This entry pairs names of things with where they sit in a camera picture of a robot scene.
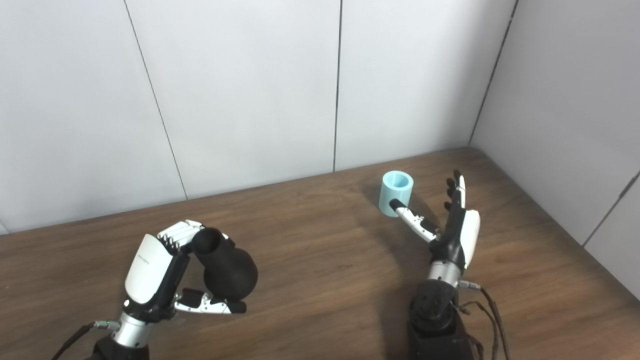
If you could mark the black flared nozzle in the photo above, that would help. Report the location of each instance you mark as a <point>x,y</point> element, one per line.
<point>230,270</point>

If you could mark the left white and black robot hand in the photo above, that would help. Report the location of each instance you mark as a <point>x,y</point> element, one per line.
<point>147,267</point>

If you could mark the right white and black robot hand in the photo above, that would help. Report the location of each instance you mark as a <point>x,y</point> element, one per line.
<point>457,235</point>

